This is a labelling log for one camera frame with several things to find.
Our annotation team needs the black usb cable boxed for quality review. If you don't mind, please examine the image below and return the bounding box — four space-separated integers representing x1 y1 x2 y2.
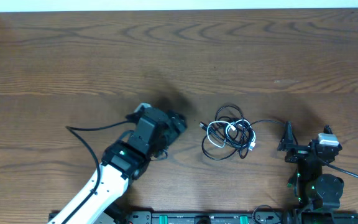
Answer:
199 104 298 188

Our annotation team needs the camera black cable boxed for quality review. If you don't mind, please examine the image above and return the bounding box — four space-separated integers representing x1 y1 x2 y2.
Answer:
57 119 136 224
314 154 358 224

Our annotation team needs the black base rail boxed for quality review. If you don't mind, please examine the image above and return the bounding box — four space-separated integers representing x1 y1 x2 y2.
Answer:
93 210 358 224

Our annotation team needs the left camera black cable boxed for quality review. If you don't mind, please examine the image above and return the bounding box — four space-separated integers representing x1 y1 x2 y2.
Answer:
57 119 136 224

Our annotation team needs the right camera black cable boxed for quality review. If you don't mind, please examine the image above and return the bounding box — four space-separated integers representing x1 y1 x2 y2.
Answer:
314 154 358 224

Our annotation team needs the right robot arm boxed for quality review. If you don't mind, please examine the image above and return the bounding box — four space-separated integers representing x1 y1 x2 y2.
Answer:
277 121 344 223

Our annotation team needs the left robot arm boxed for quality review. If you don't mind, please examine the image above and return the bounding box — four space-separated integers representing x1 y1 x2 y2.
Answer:
49 103 187 223

